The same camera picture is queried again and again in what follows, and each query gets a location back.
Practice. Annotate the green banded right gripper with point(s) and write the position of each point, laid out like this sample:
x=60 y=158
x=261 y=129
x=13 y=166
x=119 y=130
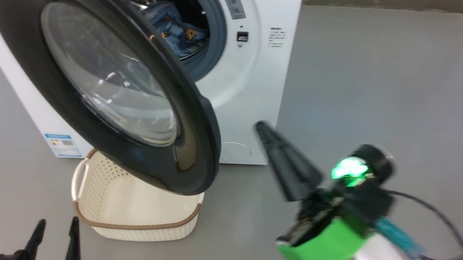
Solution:
x=326 y=245

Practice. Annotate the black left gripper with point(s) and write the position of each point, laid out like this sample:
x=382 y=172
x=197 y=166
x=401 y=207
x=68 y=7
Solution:
x=11 y=258

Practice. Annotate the blue bear print garment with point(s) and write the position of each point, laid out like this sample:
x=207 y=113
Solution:
x=173 y=26

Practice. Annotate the black round washer door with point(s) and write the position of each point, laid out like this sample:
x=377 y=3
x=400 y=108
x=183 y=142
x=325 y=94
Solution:
x=15 y=41

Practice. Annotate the cream perforated laundry basket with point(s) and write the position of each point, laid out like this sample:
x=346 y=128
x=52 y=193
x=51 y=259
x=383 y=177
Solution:
x=130 y=207

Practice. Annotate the white front-load washing machine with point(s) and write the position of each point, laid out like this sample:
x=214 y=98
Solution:
x=257 y=85

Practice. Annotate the black door lock socket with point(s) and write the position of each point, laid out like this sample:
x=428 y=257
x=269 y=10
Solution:
x=242 y=36

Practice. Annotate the round white filter cover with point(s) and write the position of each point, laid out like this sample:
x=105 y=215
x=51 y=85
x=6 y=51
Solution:
x=235 y=152

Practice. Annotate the blue energy label sticker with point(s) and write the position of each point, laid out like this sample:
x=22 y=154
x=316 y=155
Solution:
x=62 y=145

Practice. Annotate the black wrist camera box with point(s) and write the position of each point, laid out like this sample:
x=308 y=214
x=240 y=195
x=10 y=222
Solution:
x=373 y=203

